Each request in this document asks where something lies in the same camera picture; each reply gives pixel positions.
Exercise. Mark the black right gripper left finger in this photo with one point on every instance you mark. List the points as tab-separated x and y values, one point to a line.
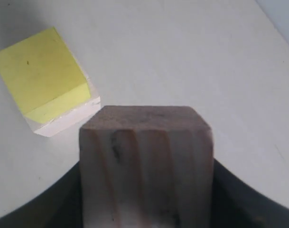
60	206

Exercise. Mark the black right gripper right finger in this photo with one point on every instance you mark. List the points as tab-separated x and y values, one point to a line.
237	205

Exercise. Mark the medium wooden cube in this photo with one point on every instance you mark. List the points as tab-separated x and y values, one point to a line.
146	167

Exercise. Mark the yellow cube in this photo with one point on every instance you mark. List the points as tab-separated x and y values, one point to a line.
43	76

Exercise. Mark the large pale wooden cube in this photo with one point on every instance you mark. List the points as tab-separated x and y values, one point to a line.
70	117

